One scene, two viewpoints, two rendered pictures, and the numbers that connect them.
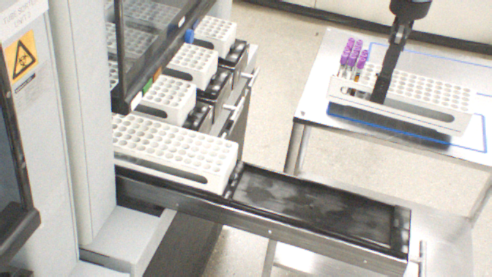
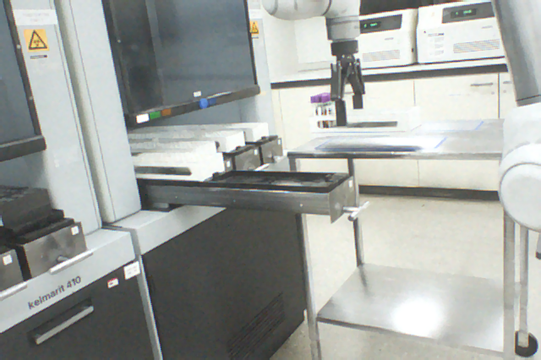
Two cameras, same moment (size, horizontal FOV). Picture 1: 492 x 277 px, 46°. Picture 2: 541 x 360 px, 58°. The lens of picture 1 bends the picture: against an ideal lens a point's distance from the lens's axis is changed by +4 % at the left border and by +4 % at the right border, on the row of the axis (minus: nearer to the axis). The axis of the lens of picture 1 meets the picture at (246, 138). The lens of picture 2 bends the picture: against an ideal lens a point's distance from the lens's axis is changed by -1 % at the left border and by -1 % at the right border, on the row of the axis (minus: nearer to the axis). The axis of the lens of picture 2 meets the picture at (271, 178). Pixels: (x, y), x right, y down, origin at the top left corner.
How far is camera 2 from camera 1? 0.80 m
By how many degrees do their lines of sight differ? 32
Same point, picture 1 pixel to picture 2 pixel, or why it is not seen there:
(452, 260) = (494, 309)
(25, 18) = (39, 20)
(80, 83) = (89, 84)
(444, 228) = (492, 290)
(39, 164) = (52, 117)
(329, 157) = not seen: hidden behind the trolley
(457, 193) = not seen: outside the picture
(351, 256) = (291, 204)
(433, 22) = not seen: hidden behind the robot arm
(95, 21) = (101, 51)
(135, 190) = (151, 193)
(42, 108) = (53, 80)
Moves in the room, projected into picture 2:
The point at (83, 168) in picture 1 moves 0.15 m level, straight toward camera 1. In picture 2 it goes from (97, 150) to (74, 163)
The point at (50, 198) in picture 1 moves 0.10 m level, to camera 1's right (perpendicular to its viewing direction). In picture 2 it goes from (63, 150) to (99, 147)
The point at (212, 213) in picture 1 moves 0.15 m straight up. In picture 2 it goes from (197, 197) to (187, 138)
